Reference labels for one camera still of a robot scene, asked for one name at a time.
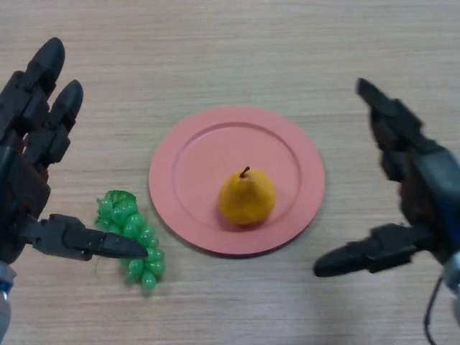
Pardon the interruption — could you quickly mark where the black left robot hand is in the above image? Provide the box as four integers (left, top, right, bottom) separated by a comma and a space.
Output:
0, 37, 150, 267

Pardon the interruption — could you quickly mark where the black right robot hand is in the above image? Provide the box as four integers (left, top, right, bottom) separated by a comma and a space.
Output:
313, 78, 460, 278

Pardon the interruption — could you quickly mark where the yellow pear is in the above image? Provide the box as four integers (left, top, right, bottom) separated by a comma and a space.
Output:
218, 166, 277, 226

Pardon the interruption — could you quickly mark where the pink round plate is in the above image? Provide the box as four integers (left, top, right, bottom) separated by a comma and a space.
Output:
148, 104, 326, 257

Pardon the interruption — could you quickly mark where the green plastic grape bunch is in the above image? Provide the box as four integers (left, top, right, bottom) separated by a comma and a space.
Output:
93, 189, 166, 293

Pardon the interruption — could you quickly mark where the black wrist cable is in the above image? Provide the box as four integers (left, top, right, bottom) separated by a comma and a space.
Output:
423, 273, 446, 345

